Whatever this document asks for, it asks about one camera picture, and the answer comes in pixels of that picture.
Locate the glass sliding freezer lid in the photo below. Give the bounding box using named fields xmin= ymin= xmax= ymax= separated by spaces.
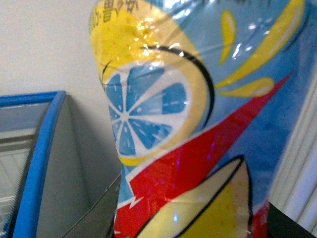
xmin=0 ymin=101 xmax=52 ymax=144

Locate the white chest freezer blue rim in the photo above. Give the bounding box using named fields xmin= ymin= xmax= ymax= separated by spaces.
xmin=0 ymin=91 xmax=97 ymax=238

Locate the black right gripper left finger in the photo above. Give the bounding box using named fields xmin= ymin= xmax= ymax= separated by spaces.
xmin=63 ymin=175 xmax=121 ymax=238

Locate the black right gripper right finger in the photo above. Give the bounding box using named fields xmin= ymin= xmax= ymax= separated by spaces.
xmin=267 ymin=203 xmax=317 ymax=238

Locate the lemon tea drink bottle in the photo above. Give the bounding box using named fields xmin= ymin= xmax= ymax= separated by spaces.
xmin=90 ymin=0 xmax=317 ymax=238

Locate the white ribbed radiator panel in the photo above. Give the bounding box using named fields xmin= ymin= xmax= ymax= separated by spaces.
xmin=270 ymin=76 xmax=317 ymax=236

